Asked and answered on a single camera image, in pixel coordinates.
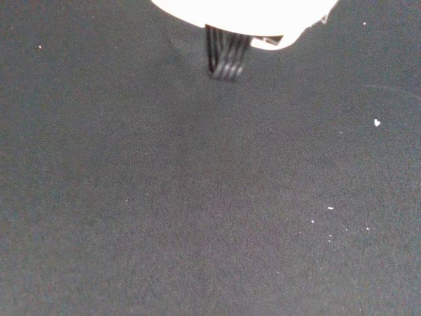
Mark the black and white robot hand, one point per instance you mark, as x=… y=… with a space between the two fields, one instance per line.
x=246 y=16

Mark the black bench cloth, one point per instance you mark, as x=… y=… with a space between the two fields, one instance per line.
x=197 y=197

